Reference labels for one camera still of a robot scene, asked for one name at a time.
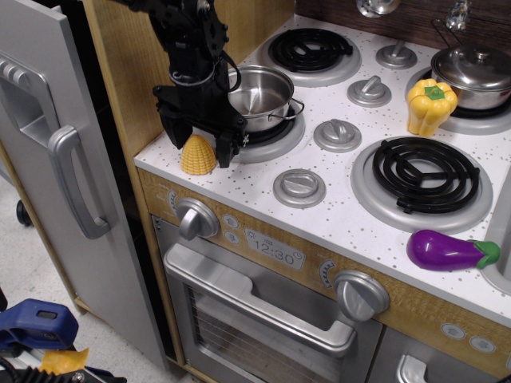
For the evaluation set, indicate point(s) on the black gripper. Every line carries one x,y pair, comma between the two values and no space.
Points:
204,105

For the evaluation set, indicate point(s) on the yellow toy corn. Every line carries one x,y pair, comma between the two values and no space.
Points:
198,156

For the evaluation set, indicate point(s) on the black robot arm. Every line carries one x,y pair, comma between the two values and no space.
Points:
192,35

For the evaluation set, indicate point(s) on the front left stove burner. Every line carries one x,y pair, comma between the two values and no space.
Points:
277,141

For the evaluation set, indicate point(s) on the stove burner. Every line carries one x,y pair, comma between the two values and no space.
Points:
413,183
478,122
311,57
277,141

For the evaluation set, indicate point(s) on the small steel pan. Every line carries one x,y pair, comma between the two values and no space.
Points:
263,96

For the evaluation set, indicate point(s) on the back left stove burner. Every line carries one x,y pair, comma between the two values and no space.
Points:
311,57

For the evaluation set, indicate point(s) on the front right stove burner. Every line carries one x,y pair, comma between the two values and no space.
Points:
413,183

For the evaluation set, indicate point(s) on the back right stove burner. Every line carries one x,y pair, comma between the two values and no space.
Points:
478,122

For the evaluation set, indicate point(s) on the left grey oven knob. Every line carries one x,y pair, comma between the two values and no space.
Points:
196,219

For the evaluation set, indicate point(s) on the grey oven knob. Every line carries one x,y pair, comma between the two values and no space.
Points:
360,297
196,219

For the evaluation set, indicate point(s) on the grey stovetop knob front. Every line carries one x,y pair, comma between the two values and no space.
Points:
299,188

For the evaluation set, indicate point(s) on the grey stovetop knob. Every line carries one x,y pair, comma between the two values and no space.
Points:
370,93
337,136
299,188
396,56

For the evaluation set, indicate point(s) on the grey toy fridge door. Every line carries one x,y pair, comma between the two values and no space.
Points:
50,132

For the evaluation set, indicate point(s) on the grey oven door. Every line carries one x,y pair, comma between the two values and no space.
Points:
231,347

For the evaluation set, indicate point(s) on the black caster wheel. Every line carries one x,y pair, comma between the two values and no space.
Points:
23,215

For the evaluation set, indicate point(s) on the grey stovetop knob back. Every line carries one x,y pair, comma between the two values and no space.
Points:
396,56

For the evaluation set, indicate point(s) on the hanging steel ladle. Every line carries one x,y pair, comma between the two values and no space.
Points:
376,8

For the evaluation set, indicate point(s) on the right grey oven knob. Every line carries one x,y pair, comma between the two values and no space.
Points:
360,297

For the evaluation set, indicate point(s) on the yellow toy bell pepper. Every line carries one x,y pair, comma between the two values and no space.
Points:
430,105

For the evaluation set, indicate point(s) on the purple toy eggplant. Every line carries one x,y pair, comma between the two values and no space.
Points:
432,250

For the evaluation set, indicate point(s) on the blue clamp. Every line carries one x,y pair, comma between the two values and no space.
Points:
38,325

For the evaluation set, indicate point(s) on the yellow tape piece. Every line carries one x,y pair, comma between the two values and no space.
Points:
63,361

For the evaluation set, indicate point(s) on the steel pot with lid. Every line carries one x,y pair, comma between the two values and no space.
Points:
479,75

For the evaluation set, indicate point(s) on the hanging steel utensil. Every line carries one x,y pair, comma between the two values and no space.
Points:
454,23

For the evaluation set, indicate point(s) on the grey lower right door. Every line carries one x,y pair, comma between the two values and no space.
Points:
403,359

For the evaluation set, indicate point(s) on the grey oven door handle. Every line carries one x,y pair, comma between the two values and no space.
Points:
235,290

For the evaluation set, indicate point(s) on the grey fridge door handle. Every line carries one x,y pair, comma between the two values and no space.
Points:
60,148

